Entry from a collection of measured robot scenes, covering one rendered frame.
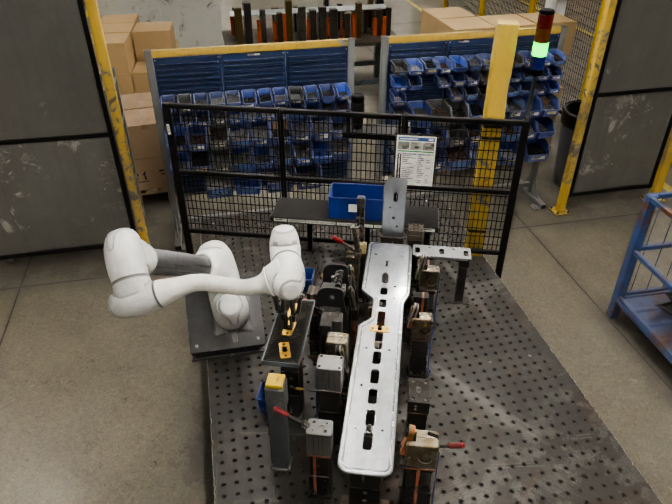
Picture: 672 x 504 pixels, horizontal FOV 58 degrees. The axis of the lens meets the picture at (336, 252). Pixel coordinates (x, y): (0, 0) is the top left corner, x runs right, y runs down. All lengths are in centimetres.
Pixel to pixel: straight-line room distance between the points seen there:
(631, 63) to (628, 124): 54
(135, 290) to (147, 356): 189
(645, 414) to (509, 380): 127
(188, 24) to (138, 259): 709
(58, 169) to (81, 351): 127
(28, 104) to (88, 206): 81
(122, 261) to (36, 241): 277
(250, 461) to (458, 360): 106
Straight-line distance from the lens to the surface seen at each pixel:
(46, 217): 484
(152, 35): 698
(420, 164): 329
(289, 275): 194
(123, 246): 226
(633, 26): 526
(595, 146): 553
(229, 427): 265
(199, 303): 294
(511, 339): 310
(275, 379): 217
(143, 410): 377
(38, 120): 451
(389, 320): 264
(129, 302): 222
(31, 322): 463
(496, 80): 317
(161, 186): 563
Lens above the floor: 272
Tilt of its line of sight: 34 degrees down
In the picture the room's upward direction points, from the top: straight up
